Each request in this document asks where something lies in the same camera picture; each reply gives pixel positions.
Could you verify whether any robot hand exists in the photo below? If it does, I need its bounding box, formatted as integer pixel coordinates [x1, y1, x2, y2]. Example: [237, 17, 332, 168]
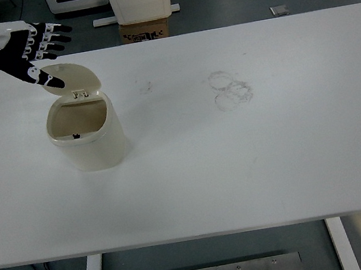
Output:
[0, 11, 83, 100]

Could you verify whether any black hanging cable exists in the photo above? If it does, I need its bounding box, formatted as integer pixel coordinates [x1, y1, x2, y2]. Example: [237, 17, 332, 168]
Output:
[14, 0, 26, 21]

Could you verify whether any small grey floor object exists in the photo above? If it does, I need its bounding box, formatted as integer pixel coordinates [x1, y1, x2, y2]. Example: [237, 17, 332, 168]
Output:
[269, 3, 291, 18]

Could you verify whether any cream plastic trash bin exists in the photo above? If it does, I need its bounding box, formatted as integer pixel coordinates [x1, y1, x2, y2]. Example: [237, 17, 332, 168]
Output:
[35, 53, 131, 178]

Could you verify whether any white floor base bar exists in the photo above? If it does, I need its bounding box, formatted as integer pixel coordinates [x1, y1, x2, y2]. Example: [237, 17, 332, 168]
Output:
[92, 2, 183, 28]

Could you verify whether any brown cardboard box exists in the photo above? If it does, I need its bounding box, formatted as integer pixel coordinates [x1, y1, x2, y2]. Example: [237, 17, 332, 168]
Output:
[118, 16, 172, 45]

